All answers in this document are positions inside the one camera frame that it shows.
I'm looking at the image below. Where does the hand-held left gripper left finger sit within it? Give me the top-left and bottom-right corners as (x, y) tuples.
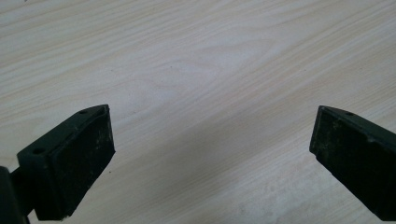
(10, 104), (116, 221)

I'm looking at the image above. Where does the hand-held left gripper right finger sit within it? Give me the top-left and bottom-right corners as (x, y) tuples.
(308, 105), (396, 222)

